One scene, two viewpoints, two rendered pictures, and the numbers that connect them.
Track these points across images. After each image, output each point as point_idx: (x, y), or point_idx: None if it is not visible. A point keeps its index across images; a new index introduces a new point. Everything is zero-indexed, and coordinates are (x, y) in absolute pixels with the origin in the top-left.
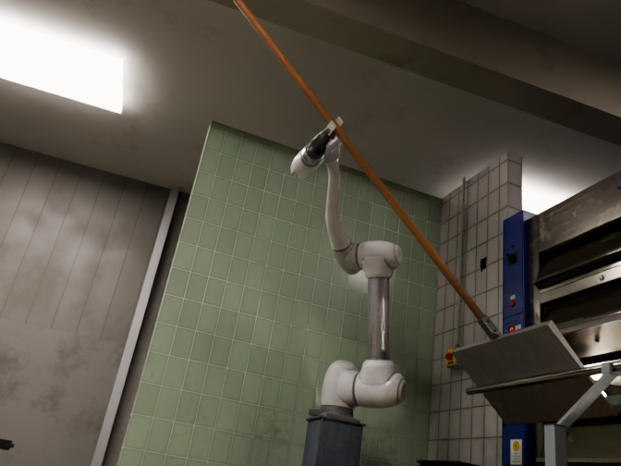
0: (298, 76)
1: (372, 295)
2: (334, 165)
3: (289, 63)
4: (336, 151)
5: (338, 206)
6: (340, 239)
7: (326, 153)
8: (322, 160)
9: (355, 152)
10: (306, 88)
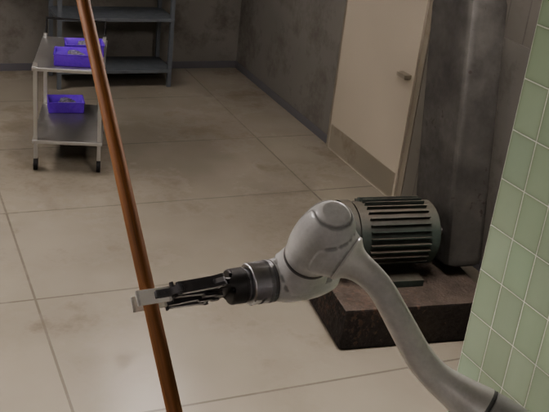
0: (118, 191)
1: None
2: (351, 279)
3: (113, 163)
4: (320, 264)
5: (412, 351)
6: (448, 409)
7: (301, 270)
8: (297, 283)
9: (156, 366)
10: (123, 217)
